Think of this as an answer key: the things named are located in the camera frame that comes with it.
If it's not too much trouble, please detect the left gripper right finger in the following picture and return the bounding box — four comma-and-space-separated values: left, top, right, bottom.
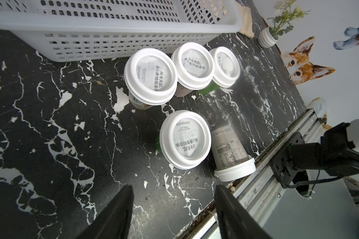
214, 185, 271, 239

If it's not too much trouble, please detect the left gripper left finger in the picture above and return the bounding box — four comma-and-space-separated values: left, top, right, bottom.
78, 185, 134, 239

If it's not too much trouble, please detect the yogurt cup row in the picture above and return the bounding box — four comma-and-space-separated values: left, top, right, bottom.
198, 46, 240, 95
124, 48, 178, 110
171, 42, 215, 98
155, 110, 211, 170
211, 125, 256, 182

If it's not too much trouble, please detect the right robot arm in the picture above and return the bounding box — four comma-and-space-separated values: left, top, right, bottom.
287, 119, 359, 188

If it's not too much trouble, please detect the white plastic perforated basket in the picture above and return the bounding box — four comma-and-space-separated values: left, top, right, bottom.
0, 0, 242, 62

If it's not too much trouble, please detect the small potted white flower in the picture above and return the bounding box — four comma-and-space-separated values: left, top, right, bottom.
258, 1, 310, 48

